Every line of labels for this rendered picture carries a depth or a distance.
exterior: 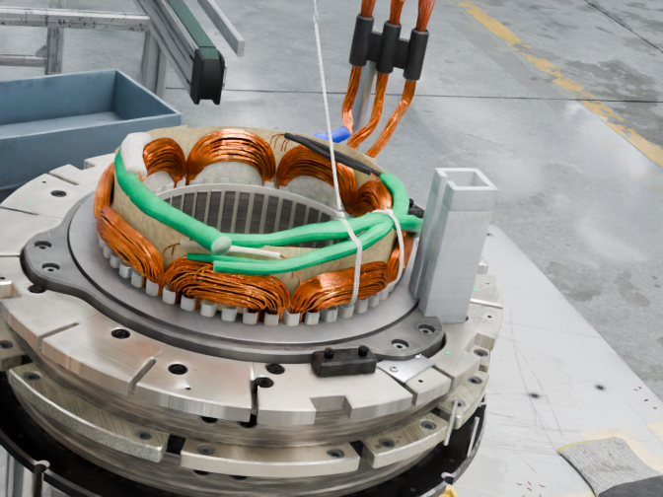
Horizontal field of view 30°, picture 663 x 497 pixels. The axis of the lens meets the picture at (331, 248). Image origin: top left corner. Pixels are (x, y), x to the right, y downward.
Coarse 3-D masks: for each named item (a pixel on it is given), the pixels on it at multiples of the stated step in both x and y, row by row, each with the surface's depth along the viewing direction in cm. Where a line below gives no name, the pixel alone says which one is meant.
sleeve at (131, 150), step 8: (128, 136) 75; (136, 136) 75; (144, 136) 75; (128, 144) 73; (136, 144) 73; (144, 144) 75; (120, 152) 73; (128, 152) 72; (136, 152) 72; (128, 160) 71; (136, 160) 71; (128, 168) 70; (136, 168) 70; (144, 168) 71; (144, 176) 71
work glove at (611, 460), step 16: (560, 448) 118; (576, 448) 118; (592, 448) 118; (608, 448) 119; (624, 448) 119; (576, 464) 116; (592, 464) 116; (608, 464) 116; (624, 464) 116; (640, 464) 117; (592, 480) 114; (608, 480) 113; (624, 480) 114; (640, 480) 114; (656, 480) 114; (608, 496) 111; (624, 496) 111; (640, 496) 111; (656, 496) 111
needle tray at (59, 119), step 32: (0, 96) 103; (32, 96) 105; (64, 96) 107; (96, 96) 109; (128, 96) 108; (0, 128) 104; (32, 128) 105; (64, 128) 96; (96, 128) 98; (128, 128) 100; (0, 160) 94; (32, 160) 95; (64, 160) 97; (0, 192) 97
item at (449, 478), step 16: (0, 432) 70; (480, 432) 77; (16, 448) 69; (32, 464) 68; (48, 464) 68; (464, 464) 74; (48, 480) 67; (64, 480) 67; (448, 480) 73; (80, 496) 66; (96, 496) 66; (432, 496) 71
